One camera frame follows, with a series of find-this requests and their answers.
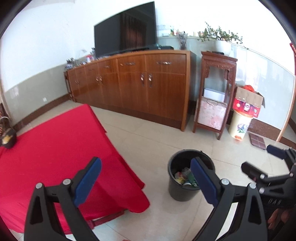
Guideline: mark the small potted plant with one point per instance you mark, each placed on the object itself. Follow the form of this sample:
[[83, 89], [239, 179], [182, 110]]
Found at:
[[70, 63]]

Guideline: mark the brown floor mat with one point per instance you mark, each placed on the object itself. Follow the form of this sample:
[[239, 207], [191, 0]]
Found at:
[[257, 141]]

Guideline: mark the cream floral bin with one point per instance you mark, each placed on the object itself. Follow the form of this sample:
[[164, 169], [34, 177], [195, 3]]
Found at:
[[240, 125]]

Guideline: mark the carved wooden stand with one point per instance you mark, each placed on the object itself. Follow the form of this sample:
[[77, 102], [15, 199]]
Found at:
[[218, 60]]

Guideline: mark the open cardboard box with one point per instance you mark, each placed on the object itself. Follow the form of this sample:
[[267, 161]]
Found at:
[[248, 102]]

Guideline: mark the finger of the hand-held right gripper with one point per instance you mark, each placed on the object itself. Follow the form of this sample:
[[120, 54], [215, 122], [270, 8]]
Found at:
[[275, 149], [251, 169]]

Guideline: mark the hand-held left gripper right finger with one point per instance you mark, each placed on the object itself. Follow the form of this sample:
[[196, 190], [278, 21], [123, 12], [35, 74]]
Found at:
[[205, 183]]

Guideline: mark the black television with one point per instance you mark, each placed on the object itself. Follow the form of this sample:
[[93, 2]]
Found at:
[[124, 30]]

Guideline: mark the wooden sideboard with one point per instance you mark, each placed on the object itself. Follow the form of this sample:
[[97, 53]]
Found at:
[[129, 88]]

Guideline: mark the vase with dried branches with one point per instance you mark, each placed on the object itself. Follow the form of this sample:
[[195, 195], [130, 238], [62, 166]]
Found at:
[[182, 41]]

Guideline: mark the black iron kettle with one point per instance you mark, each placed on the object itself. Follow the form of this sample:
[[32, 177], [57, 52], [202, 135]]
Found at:
[[8, 139]]

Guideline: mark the white box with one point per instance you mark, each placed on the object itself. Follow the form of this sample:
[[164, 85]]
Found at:
[[214, 95]]

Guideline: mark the black soundbar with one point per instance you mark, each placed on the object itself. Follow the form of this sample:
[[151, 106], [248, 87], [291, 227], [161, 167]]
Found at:
[[161, 47]]

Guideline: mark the person's right hand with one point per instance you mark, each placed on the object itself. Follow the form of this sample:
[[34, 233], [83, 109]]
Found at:
[[276, 217]]

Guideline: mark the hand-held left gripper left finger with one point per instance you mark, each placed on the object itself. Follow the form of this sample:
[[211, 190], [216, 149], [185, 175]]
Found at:
[[86, 183]]

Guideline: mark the potted plant white pot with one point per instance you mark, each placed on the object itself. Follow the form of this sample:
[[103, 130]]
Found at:
[[223, 46]]

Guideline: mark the pink floral bag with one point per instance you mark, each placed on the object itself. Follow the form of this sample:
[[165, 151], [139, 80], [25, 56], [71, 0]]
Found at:
[[211, 113]]

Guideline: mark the black plastic bucket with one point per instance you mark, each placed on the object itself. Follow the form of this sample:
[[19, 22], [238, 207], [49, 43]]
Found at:
[[182, 192]]

